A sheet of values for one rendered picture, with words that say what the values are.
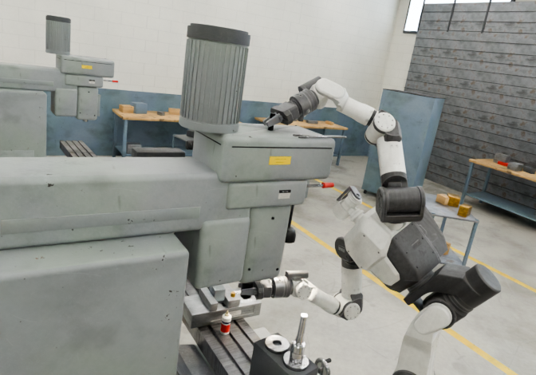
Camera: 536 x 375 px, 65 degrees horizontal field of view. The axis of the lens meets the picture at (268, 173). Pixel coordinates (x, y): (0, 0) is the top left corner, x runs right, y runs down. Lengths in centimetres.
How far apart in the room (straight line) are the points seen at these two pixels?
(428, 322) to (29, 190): 135
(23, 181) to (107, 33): 680
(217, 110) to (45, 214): 56
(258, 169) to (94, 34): 667
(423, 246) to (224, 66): 95
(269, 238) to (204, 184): 37
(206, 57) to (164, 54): 690
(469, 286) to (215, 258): 87
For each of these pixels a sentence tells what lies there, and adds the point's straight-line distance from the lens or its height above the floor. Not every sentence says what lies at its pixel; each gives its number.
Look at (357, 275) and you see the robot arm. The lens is 194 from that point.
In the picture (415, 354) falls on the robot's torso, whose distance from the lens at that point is 182.
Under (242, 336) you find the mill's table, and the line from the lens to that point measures 201.
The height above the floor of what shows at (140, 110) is 94.
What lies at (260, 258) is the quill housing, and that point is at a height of 142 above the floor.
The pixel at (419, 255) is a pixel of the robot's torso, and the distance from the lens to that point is 165.
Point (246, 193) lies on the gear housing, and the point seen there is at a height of 169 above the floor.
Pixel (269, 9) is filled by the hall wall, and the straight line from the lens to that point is 917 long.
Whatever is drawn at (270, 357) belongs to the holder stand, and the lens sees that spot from 163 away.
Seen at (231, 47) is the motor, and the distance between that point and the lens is 134.
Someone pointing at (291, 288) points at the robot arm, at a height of 124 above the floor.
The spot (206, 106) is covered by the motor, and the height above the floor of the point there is 197.
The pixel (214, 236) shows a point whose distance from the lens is 146.
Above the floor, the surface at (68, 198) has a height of 170.
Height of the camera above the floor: 215
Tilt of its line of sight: 15 degrees down
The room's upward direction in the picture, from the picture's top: 9 degrees clockwise
